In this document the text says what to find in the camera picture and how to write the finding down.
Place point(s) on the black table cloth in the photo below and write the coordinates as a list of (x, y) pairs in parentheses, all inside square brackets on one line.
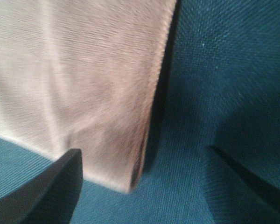
[(219, 85)]

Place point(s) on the brown towel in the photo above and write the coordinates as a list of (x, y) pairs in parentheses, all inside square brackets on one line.
[(83, 74)]

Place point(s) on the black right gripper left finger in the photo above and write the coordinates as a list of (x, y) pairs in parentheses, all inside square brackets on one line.
[(49, 198)]

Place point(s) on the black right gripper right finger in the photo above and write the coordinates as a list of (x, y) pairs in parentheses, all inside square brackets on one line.
[(265, 190)]

